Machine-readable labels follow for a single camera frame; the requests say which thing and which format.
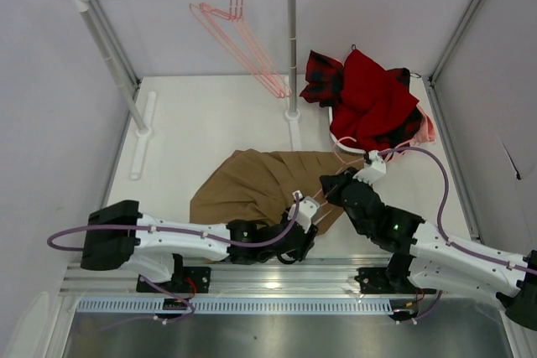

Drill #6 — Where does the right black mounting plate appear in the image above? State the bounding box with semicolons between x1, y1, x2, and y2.
354;267;417;294

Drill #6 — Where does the pink garment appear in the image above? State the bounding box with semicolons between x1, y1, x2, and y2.
402;109;437;147

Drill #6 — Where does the tan pleated skirt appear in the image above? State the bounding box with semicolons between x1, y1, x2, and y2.
190;149;363;235

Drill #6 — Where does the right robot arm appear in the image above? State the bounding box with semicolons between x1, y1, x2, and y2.
320;169;536;330

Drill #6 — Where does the black mounting plate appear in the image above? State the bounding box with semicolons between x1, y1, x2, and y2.
156;267;211;294
354;267;417;294

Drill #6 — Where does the pink wire hanger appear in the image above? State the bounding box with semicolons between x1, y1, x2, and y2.
205;0;293;98
188;0;283;99
333;137;408;174
199;0;289;99

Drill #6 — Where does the white slotted cable duct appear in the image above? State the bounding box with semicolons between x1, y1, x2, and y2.
76;297;394;315

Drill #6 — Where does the red black plaid garment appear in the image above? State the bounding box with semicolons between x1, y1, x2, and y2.
299;49;425;153

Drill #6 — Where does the white laundry basket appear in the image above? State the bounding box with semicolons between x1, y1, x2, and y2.
327;106;366;155

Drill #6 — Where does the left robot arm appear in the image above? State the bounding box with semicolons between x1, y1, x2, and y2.
81;197;321;284

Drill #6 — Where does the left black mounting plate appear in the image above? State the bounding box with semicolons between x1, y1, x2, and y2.
156;267;211;294

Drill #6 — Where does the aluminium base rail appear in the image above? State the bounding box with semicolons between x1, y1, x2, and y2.
60;255;389;298

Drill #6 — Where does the silver clothes rack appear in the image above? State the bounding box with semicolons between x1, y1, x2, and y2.
71;0;302;180

